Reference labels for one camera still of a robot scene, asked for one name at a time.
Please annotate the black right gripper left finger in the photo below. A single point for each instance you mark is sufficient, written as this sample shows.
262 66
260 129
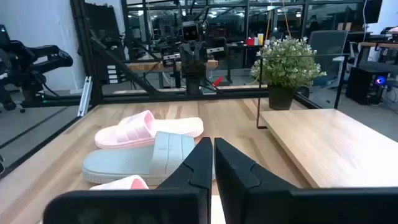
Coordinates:
192 174

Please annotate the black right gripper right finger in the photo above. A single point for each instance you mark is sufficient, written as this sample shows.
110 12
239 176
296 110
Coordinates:
242 186

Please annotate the pink rubber slide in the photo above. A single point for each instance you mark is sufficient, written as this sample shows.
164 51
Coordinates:
140 130
124 184

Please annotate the pale grey-blue rubber slide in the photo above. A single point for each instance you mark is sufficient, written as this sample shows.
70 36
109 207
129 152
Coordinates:
124 161

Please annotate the black background robot arm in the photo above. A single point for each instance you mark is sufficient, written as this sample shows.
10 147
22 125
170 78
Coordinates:
46 51

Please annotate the wooden workbench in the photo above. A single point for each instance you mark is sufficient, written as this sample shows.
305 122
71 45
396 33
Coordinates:
146 66

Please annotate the potted plant with white flowers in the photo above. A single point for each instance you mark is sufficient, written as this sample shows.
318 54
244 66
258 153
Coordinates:
286 65

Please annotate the silver aluminium profile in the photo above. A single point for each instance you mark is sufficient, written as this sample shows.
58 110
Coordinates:
84 99

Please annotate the grey office chair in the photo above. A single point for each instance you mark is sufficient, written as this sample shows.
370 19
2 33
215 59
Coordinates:
326 43

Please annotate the black computer tower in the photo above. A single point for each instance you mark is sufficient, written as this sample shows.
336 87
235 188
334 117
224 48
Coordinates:
360 84

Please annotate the black monitor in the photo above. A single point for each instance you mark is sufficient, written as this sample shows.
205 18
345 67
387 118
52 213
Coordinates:
372 11

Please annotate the wooden desk with grey legs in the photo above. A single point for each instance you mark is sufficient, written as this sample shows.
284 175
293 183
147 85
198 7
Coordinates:
385 45

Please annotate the black rig frame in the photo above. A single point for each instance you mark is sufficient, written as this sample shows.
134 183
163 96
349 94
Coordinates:
155 96

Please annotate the wooden shelf, black metal frame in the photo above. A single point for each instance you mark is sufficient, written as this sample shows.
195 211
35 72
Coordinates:
326 146

